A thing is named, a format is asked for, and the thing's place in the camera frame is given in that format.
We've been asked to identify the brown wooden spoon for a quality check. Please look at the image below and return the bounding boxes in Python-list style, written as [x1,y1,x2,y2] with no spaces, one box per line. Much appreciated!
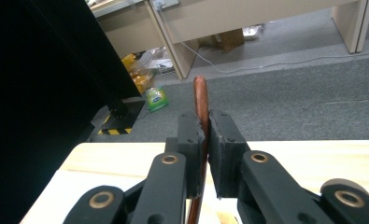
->
[186,75,210,224]

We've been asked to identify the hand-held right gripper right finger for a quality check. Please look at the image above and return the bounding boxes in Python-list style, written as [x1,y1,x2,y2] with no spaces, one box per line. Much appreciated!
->
[207,109,335,224]

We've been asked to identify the small white object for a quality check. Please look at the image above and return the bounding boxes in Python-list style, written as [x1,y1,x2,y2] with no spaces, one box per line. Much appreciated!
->
[242,24,264,41]

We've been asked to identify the clear plastic bags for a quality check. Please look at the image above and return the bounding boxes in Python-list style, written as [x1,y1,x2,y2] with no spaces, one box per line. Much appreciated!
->
[138,46,177,76]

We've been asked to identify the beige office desk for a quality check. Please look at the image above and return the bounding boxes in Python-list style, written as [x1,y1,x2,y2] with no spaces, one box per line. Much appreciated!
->
[144,0,369,80]
[90,0,174,60]

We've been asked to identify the black stand base hazard tape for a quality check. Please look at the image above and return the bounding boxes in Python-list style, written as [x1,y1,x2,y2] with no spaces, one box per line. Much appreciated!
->
[97,96,147,136]

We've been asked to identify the yellow bag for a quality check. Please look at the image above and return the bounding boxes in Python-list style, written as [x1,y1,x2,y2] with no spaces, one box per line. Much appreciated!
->
[121,53,156,95]

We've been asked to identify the green tissue packet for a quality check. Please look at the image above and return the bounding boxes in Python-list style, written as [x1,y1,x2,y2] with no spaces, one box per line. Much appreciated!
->
[144,87,170,113]

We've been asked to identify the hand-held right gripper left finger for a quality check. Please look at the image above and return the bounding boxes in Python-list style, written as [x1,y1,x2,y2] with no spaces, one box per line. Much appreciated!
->
[130,110,207,224]

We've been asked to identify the white floor cable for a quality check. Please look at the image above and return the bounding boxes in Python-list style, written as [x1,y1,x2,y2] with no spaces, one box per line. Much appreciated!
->
[156,4,369,75]

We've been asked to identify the brown cardboard box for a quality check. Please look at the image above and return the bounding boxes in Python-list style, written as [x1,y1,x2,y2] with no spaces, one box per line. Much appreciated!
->
[211,28,246,52]

